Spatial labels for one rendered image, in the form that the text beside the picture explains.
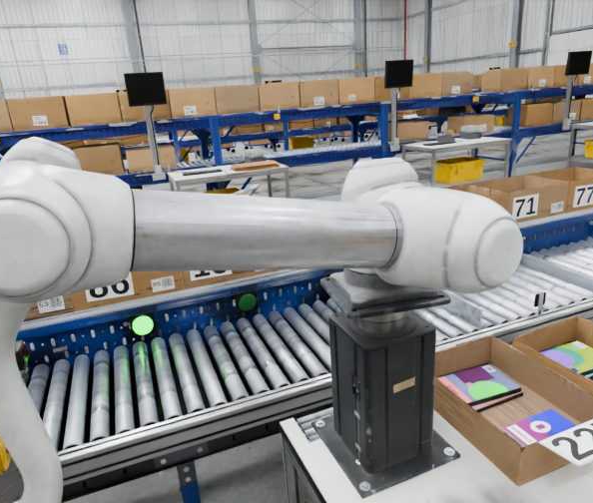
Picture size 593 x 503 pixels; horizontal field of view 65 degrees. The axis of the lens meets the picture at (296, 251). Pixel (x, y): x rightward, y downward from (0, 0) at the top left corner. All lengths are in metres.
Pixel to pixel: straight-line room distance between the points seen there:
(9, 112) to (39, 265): 5.92
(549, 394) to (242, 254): 1.03
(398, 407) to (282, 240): 0.59
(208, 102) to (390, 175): 5.52
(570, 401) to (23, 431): 1.19
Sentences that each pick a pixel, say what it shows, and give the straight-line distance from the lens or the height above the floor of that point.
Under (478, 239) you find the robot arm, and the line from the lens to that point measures 0.70.
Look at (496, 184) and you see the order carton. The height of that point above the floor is 1.02.
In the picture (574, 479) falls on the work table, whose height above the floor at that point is 0.75.
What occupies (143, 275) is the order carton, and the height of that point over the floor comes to 0.97.
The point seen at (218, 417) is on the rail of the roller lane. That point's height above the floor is 0.73.
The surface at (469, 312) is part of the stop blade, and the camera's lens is 1.81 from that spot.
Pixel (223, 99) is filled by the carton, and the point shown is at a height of 1.56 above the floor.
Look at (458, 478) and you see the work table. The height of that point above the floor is 0.75.
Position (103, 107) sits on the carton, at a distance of 6.22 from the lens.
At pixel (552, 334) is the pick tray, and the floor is 0.81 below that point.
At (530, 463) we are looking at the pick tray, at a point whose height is 0.80.
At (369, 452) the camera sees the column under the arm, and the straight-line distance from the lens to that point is 1.11.
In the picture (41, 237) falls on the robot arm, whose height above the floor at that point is 1.46.
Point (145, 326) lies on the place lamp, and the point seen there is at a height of 0.81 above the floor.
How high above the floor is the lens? 1.57
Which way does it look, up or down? 19 degrees down
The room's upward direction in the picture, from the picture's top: 4 degrees counter-clockwise
